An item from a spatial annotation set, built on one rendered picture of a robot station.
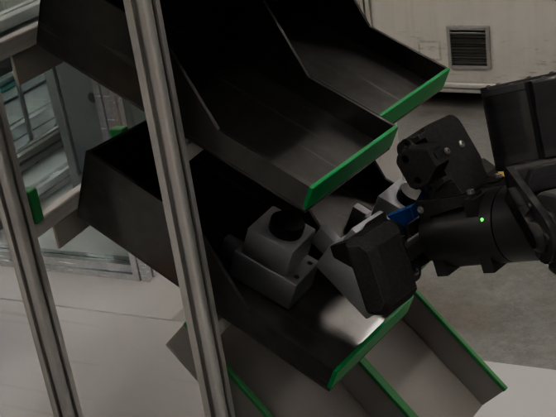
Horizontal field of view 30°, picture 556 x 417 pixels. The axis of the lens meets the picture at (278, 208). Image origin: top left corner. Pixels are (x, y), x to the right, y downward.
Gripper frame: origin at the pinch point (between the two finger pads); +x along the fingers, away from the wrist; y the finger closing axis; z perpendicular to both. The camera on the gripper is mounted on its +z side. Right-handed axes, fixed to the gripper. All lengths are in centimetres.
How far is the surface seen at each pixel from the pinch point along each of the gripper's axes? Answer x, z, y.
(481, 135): 193, -61, -318
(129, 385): 68, -24, -18
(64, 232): 29.2, 6.6, 8.9
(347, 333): 5.8, -7.9, 1.3
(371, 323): 5.3, -8.3, -1.5
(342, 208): 15.0, -1.0, -13.5
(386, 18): 239, -3, -339
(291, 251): 6.7, 0.7, 3.7
